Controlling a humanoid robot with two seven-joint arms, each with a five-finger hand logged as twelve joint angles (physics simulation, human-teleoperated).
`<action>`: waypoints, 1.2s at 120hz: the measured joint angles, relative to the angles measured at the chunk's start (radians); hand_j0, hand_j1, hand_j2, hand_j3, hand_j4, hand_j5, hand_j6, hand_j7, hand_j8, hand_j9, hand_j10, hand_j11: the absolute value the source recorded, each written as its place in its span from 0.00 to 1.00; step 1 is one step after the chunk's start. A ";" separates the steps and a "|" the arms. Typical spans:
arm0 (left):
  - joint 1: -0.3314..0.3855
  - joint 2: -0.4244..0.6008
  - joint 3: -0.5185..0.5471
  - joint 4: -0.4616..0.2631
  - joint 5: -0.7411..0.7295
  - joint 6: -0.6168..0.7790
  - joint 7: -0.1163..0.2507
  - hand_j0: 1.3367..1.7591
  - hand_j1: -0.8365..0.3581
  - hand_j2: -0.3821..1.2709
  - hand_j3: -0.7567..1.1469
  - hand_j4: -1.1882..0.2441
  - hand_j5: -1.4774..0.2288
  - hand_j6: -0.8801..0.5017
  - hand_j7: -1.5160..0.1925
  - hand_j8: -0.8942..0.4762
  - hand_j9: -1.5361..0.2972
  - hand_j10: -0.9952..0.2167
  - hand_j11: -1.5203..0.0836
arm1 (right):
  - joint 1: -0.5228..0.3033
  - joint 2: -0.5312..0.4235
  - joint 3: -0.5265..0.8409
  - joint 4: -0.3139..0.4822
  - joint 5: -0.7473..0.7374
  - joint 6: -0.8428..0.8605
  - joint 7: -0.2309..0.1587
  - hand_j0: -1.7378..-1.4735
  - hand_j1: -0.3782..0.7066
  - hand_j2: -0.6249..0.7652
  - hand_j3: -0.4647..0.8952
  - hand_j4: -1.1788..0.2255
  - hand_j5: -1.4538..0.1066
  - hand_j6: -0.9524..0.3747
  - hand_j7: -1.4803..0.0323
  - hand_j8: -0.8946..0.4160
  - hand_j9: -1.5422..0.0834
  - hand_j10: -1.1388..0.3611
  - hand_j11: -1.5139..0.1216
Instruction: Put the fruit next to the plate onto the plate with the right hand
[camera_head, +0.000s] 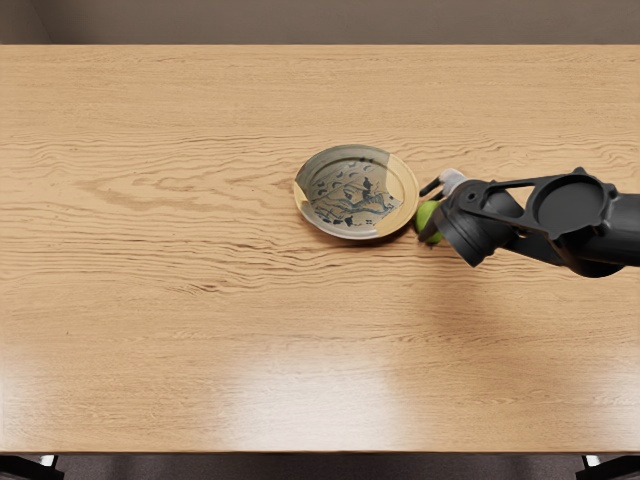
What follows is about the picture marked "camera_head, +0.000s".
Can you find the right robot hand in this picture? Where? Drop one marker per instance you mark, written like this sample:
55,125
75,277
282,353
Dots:
450,181

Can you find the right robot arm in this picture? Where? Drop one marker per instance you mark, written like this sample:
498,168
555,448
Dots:
550,220

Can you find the green round fruit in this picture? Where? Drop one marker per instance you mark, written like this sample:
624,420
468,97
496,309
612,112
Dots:
424,214

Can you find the patterned ceramic plate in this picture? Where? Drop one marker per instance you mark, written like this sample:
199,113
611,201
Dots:
350,200

